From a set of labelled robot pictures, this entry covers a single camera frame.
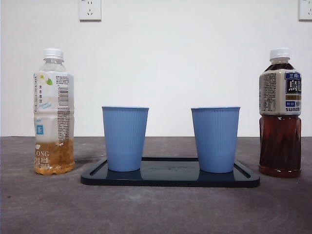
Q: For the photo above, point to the clear bottle of pale tea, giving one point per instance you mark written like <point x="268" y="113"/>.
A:
<point x="53" y="109"/>

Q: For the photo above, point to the brown oolong tea bottle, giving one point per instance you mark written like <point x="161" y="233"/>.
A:
<point x="280" y="146"/>

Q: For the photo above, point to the blue ribbed plastic cup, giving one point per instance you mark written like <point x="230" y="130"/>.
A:
<point x="215" y="139"/>
<point x="124" y="139"/>

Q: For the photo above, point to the dark blue rectangular tray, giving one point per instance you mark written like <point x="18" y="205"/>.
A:
<point x="170" y="178"/>

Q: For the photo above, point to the white wall socket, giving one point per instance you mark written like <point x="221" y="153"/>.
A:
<point x="90" y="11"/>
<point x="306" y="9"/>

